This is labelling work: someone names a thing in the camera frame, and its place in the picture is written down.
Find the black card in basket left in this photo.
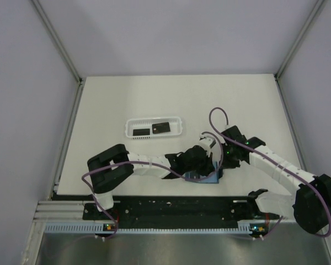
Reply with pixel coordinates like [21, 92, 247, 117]
[132, 128, 150, 136]

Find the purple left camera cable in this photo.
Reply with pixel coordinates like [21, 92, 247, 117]
[82, 131, 226, 230]

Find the grey slotted cable duct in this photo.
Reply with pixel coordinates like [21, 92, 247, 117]
[44, 222, 268, 235]

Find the aluminium front rail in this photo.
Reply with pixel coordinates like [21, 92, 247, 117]
[33, 200, 86, 223]

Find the left aluminium frame post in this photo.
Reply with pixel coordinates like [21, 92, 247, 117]
[29, 0, 83, 84]

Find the black card in basket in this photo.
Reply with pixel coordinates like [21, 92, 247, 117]
[132, 128, 150, 136]
[152, 122, 171, 135]

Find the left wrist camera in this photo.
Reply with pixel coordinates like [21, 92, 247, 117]
[198, 134, 216, 152]

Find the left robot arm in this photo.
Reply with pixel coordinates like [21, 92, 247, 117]
[87, 144, 218, 219]

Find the black card in basket right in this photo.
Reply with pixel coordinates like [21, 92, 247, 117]
[152, 122, 171, 135]

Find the blue leather card holder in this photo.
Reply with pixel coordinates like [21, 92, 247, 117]
[183, 169, 223, 184]

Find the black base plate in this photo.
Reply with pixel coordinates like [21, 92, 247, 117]
[82, 196, 279, 229]

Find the right aluminium frame post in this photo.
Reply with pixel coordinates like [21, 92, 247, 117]
[274, 0, 328, 82]

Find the aluminium frame post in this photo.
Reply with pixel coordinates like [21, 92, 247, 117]
[274, 0, 328, 82]
[29, 0, 83, 84]

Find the white plastic basket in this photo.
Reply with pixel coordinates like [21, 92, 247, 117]
[125, 116, 183, 140]

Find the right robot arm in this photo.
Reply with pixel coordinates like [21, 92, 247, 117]
[220, 126, 331, 234]

